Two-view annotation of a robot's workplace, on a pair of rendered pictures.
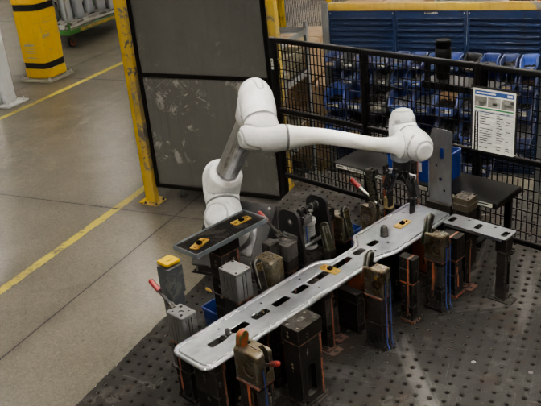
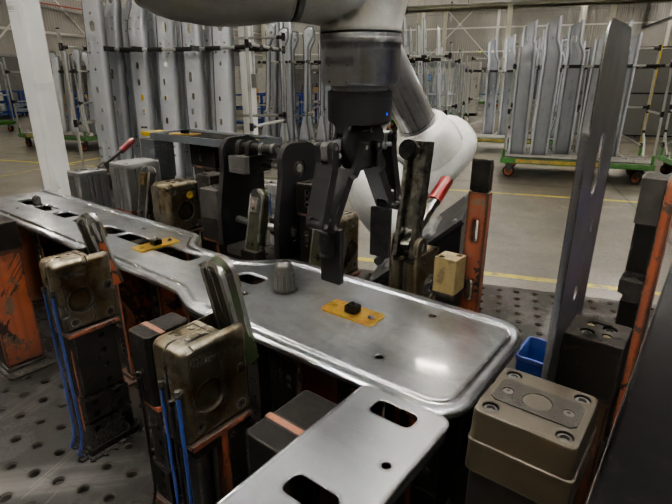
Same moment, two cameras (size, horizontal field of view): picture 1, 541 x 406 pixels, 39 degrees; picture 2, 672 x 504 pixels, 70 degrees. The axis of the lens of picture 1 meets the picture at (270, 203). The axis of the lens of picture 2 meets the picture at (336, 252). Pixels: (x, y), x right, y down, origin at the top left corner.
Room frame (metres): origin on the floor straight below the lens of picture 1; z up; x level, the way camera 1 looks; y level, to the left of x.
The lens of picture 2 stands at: (2.76, -1.12, 1.30)
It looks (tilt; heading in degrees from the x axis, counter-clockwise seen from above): 19 degrees down; 81
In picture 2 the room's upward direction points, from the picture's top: straight up
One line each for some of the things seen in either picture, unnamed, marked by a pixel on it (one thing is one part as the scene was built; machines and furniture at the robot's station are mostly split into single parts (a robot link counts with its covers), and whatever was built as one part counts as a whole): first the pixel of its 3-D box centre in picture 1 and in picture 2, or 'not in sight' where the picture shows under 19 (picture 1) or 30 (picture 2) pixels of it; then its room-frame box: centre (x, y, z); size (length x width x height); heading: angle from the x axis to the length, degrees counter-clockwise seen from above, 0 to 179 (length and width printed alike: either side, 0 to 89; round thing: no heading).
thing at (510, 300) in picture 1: (502, 267); not in sight; (2.69, -0.91, 0.84); 0.11 x 0.06 x 0.29; 43
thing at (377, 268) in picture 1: (377, 306); (92, 352); (2.46, -0.36, 0.87); 0.12 x 0.09 x 0.35; 43
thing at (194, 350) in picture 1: (328, 273); (147, 246); (2.53, -0.19, 1.00); 1.38 x 0.22 x 0.02; 133
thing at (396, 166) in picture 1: (401, 169); (359, 129); (2.87, -0.54, 1.24); 0.08 x 0.07 x 0.09; 44
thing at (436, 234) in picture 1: (436, 271); (210, 458); (2.68, -0.64, 0.87); 0.12 x 0.09 x 0.35; 43
